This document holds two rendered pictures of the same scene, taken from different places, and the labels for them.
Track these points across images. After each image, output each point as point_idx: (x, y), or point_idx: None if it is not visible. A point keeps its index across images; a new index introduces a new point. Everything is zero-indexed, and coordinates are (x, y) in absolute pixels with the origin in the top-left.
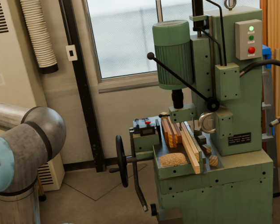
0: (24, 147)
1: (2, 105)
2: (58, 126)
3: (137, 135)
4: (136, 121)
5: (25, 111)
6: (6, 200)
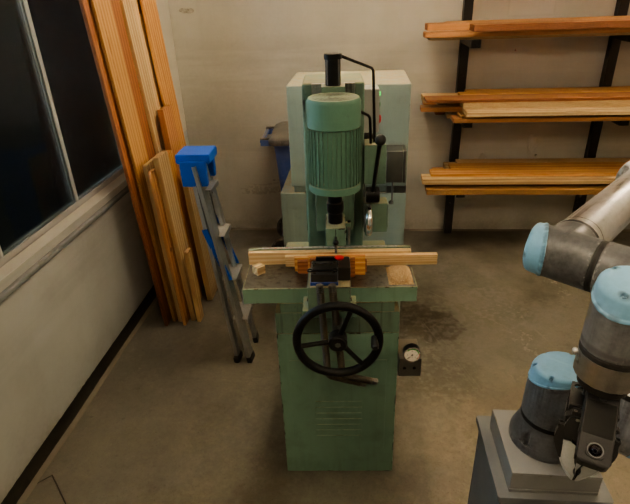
0: None
1: (626, 183)
2: None
3: (343, 283)
4: (316, 270)
5: None
6: None
